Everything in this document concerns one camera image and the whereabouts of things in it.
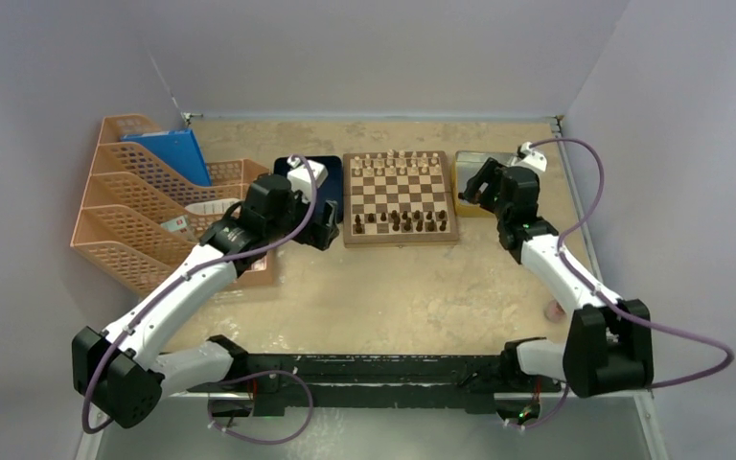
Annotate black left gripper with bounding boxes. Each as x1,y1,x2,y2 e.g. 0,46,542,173
264,186,336,250

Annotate dark back rank piece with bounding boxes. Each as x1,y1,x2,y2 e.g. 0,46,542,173
390,211,401,232

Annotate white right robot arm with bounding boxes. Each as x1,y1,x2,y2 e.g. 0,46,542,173
460,158,654,397

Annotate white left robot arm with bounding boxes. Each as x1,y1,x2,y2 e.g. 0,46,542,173
71,168,338,434

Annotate row of light chess pieces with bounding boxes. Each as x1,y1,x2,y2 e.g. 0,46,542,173
343,149,448,178

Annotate wooden chess board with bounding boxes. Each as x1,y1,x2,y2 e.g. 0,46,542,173
342,157,459,248

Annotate dark blue tin box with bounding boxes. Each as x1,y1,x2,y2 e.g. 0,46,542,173
307,155,344,224

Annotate gold metal tin tray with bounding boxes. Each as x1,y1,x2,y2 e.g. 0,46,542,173
451,150,517,218

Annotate orange plastic basket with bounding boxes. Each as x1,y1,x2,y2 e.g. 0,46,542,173
183,158,281,292

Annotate pink capped bottle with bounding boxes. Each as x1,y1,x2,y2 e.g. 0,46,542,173
544,302,565,322

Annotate blue folder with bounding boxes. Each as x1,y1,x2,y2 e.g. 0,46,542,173
121,128,212,186

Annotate orange plastic file rack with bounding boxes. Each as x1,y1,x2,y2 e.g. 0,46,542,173
70,114,230,298

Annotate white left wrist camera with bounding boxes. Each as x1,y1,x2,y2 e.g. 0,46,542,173
286,155,328,203

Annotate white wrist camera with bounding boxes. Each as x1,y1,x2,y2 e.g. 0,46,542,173
286,155,328,203
514,142,547,174

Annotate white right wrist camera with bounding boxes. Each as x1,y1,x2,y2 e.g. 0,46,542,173
514,142,547,174

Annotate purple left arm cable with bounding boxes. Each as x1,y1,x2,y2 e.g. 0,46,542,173
80,154,318,436

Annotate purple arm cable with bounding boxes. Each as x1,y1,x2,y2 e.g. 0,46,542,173
80,154,318,436
518,138,736,433

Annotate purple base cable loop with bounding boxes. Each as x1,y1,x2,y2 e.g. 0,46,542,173
206,368,316,447

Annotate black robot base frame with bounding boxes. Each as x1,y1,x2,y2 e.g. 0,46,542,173
197,354,560,416

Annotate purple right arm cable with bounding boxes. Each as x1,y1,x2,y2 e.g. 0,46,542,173
518,138,736,433

